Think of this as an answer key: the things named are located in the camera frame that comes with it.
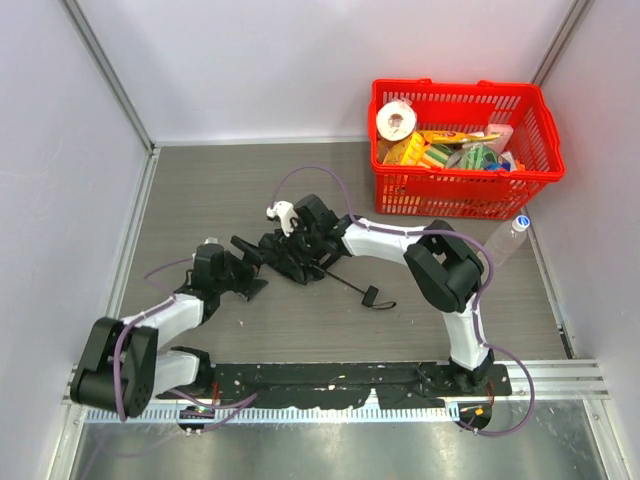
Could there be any purple cable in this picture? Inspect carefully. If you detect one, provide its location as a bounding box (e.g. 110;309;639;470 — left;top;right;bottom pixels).
112;257;259;436
272;165;536;439

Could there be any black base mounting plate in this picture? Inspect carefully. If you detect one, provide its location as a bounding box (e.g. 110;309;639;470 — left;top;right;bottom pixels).
214;362;512;410

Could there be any aluminium frame rail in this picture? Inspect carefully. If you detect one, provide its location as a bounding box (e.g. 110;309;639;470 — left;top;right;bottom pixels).
47;360;624;479

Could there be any clear plastic water bottle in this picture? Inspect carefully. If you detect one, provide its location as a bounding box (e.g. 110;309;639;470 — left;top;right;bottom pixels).
483;215;530;269

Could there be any yellow snack package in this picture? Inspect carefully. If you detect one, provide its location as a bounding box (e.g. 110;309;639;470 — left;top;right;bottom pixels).
417;130;500;145

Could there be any green striped package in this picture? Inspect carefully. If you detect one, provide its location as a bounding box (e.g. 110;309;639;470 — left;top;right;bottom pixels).
458;142;500;171

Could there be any white box in basket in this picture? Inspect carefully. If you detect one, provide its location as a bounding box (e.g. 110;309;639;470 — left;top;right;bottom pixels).
484;124;513;153

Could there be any yellow green sponge pack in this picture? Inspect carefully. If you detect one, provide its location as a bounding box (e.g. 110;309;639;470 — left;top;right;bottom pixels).
377;132;454;168

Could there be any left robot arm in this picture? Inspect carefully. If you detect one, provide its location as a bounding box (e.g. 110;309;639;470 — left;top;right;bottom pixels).
69;241;268;421

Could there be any red plastic shopping basket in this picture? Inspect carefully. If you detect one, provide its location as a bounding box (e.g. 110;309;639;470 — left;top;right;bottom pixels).
368;79;565;219

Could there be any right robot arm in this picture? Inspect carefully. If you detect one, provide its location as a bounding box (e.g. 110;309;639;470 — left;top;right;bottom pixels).
281;195;494;392

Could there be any black folding umbrella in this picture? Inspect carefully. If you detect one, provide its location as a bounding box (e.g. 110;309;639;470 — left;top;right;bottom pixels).
258;227;397;311

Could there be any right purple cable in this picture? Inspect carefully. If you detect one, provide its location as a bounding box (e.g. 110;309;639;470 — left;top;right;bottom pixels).
272;165;536;439

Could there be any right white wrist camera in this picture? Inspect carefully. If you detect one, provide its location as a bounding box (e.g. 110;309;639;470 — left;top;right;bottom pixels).
266;201;299;237

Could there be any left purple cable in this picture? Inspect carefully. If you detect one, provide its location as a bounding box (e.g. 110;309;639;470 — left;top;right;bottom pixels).
112;257;259;436

